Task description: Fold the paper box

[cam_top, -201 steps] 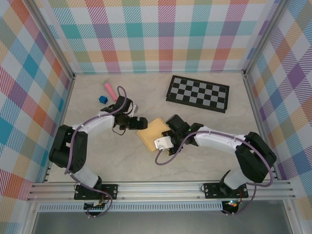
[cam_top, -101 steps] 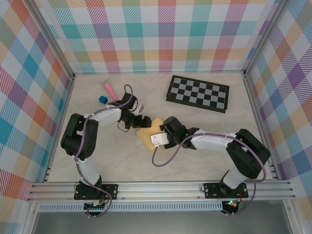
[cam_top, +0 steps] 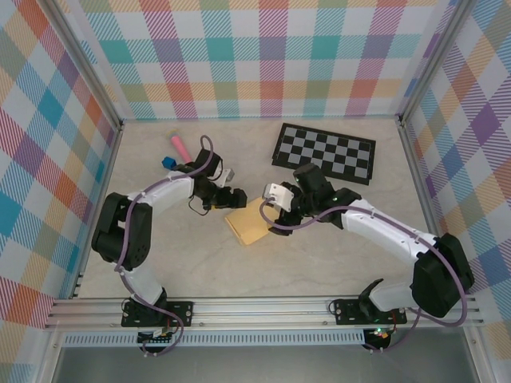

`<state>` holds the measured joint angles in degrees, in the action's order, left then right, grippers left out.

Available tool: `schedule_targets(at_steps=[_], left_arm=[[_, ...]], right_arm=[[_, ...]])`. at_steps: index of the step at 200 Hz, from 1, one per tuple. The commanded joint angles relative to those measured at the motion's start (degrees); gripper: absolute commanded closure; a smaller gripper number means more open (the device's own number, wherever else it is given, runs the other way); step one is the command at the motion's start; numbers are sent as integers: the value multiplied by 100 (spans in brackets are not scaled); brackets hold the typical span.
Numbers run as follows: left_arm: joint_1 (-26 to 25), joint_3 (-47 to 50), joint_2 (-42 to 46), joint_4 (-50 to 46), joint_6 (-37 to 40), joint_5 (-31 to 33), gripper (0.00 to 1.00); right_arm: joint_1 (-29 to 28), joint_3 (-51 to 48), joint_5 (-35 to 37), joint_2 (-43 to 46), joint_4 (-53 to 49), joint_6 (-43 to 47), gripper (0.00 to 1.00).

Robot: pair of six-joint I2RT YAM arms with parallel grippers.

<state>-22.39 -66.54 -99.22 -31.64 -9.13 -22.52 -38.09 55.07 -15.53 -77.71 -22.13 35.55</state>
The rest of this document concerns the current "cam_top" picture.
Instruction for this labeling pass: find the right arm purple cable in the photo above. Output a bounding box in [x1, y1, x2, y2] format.
[259, 195, 469, 354]

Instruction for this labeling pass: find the aluminium frame post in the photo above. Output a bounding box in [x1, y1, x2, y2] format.
[42, 0, 124, 132]
[397, 0, 478, 127]

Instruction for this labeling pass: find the slotted grey cable duct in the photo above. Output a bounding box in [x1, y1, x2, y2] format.
[63, 334, 366, 347]

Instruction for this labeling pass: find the pink cylinder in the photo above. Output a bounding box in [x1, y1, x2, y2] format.
[170, 134, 193, 164]

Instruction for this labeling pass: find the black grey checkerboard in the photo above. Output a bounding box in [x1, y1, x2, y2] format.
[271, 122, 377, 185]

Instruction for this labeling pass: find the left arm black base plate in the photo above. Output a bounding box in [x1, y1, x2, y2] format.
[121, 299, 196, 329]

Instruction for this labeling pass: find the wide aluminium frame rail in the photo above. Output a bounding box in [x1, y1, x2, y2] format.
[43, 294, 486, 330]

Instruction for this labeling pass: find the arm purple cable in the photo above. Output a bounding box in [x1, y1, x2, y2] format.
[259, 195, 469, 354]
[114, 135, 216, 358]

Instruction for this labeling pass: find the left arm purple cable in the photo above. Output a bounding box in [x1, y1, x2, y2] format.
[114, 135, 216, 358]

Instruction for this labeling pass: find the yellow paper box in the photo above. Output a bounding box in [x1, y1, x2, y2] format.
[224, 198, 280, 247]

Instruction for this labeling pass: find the aluminium side rail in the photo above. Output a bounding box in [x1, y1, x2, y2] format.
[398, 119, 457, 295]
[70, 123, 124, 299]

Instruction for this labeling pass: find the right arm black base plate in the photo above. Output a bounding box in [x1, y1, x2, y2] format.
[333, 297, 408, 326]

